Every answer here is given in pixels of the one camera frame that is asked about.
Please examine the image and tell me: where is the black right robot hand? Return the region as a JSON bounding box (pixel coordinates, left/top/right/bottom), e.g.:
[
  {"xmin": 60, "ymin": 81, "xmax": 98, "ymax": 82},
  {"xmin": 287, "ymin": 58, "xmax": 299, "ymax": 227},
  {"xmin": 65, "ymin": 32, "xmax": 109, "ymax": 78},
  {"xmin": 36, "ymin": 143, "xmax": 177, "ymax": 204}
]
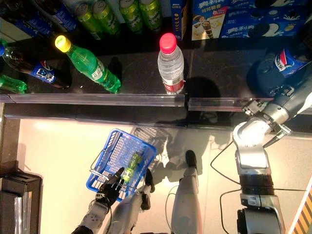
[{"xmin": 298, "ymin": 17, "xmax": 312, "ymax": 71}]

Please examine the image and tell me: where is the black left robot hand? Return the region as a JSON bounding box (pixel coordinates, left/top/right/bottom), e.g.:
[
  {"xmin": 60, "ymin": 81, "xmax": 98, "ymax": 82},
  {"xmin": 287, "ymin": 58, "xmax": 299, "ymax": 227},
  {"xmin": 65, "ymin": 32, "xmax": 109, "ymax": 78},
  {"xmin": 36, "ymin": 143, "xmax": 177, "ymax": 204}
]
[{"xmin": 96, "ymin": 167, "xmax": 127, "ymax": 208}]

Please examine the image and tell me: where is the Pepsi cola bottle blue label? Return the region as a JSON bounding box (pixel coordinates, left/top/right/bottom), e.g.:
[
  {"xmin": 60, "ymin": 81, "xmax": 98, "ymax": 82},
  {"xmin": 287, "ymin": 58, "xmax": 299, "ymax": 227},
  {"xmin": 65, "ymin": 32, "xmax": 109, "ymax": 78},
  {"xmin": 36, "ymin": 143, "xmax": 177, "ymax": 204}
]
[
  {"xmin": 36, "ymin": 0, "xmax": 81, "ymax": 34},
  {"xmin": 246, "ymin": 47, "xmax": 309, "ymax": 97},
  {"xmin": 4, "ymin": 7, "xmax": 53, "ymax": 39},
  {"xmin": 0, "ymin": 43, "xmax": 73, "ymax": 90}
]

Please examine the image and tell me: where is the blue plastic shopping basket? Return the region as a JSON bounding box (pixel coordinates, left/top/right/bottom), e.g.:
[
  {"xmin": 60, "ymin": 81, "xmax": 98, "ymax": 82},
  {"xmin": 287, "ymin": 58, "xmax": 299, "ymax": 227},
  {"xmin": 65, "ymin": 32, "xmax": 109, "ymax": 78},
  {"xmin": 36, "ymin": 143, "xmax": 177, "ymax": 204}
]
[{"xmin": 85, "ymin": 128, "xmax": 158, "ymax": 202}]

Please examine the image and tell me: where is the green drink can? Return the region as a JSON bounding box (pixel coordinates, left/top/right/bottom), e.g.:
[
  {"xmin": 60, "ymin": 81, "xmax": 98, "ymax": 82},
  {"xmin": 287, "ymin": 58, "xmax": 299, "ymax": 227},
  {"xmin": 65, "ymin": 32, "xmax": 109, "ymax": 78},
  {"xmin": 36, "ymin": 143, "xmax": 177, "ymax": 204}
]
[
  {"xmin": 138, "ymin": 0, "xmax": 163, "ymax": 32},
  {"xmin": 92, "ymin": 0, "xmax": 122, "ymax": 36},
  {"xmin": 119, "ymin": 0, "xmax": 144, "ymax": 35},
  {"xmin": 74, "ymin": 0, "xmax": 103, "ymax": 39}
]

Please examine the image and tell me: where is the silver left robot leg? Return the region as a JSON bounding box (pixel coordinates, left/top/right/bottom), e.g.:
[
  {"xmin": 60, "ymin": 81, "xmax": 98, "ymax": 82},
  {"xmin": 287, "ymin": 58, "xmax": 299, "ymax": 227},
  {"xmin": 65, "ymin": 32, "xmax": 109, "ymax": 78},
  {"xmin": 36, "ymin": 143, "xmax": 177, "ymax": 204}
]
[{"xmin": 104, "ymin": 168, "xmax": 156, "ymax": 234}]

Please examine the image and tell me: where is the silver robot leg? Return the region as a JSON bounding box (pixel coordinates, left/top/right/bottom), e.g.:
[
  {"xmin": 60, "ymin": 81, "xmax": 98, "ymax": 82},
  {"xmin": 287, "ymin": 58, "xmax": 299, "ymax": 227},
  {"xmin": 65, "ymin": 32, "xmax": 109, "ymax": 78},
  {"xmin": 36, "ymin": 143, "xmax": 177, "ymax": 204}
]
[
  {"xmin": 170, "ymin": 150, "xmax": 198, "ymax": 234},
  {"xmin": 104, "ymin": 168, "xmax": 156, "ymax": 234}
]

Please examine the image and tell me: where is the green soda bottle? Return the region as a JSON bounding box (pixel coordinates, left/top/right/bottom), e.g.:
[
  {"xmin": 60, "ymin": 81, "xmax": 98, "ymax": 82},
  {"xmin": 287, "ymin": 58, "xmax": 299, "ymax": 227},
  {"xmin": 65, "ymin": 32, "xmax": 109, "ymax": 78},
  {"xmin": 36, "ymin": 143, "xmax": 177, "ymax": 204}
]
[{"xmin": 121, "ymin": 151, "xmax": 143, "ymax": 185}]

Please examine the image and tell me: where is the silver right robot leg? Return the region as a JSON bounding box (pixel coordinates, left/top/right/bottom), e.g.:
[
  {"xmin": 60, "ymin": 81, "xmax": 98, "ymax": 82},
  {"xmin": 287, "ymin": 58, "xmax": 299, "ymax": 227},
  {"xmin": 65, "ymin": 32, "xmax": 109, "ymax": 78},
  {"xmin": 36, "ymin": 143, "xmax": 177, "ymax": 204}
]
[{"xmin": 170, "ymin": 150, "xmax": 198, "ymax": 234}]

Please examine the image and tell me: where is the black box stand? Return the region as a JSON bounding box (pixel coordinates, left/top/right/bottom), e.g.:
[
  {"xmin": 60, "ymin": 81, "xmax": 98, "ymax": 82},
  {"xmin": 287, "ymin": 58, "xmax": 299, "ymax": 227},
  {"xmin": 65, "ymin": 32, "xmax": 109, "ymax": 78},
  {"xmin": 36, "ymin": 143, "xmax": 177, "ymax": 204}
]
[{"xmin": 0, "ymin": 170, "xmax": 42, "ymax": 234}]

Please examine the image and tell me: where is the Oreo cone snack box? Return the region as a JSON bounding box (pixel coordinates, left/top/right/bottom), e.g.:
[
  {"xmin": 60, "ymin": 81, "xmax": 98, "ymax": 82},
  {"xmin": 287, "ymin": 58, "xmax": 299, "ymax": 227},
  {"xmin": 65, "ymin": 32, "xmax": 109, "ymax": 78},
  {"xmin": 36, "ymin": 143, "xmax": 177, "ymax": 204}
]
[{"xmin": 191, "ymin": 0, "xmax": 231, "ymax": 41}]

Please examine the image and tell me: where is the green Sprite bottle yellow cap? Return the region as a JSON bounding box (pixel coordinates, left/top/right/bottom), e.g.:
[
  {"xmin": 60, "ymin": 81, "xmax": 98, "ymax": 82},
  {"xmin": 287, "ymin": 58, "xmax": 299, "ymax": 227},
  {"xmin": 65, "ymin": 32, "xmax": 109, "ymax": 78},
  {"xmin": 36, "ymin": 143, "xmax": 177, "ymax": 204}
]
[
  {"xmin": 55, "ymin": 35, "xmax": 122, "ymax": 95},
  {"xmin": 0, "ymin": 74, "xmax": 28, "ymax": 95}
]

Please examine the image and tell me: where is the slim blue biscuit box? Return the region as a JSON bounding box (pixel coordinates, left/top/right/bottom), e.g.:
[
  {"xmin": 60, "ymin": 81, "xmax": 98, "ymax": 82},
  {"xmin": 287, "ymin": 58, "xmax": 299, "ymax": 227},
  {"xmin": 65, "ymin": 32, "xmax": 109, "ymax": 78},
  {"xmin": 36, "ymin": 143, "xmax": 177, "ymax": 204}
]
[{"xmin": 172, "ymin": 0, "xmax": 190, "ymax": 41}]

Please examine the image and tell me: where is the clear water bottle red label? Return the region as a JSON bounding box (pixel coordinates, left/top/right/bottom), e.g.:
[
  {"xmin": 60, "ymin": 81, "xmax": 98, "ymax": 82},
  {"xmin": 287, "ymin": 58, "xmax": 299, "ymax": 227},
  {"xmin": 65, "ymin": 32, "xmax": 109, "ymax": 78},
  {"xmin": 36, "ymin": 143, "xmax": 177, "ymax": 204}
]
[{"xmin": 157, "ymin": 33, "xmax": 185, "ymax": 95}]

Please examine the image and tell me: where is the yellow striped panel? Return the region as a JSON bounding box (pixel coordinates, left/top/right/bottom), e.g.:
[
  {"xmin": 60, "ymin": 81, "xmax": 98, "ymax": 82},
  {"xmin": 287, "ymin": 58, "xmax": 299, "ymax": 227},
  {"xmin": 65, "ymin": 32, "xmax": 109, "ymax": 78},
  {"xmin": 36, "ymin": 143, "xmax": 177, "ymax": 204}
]
[{"xmin": 289, "ymin": 187, "xmax": 312, "ymax": 234}]

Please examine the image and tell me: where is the black cable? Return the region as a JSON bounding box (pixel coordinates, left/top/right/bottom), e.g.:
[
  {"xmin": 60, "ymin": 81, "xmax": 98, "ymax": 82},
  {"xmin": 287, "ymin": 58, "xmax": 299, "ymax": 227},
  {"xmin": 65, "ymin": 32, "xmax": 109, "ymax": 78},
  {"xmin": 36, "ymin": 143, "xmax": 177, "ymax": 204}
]
[
  {"xmin": 219, "ymin": 190, "xmax": 242, "ymax": 234},
  {"xmin": 210, "ymin": 138, "xmax": 244, "ymax": 186},
  {"xmin": 165, "ymin": 185, "xmax": 180, "ymax": 221}
]

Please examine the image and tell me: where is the black shelf board clear rail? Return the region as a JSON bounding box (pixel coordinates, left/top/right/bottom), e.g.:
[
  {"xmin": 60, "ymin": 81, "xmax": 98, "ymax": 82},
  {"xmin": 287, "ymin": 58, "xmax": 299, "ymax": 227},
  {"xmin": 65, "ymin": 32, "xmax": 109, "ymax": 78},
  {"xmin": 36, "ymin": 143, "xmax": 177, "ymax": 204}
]
[
  {"xmin": 0, "ymin": 36, "xmax": 187, "ymax": 108},
  {"xmin": 187, "ymin": 39, "xmax": 312, "ymax": 113}
]

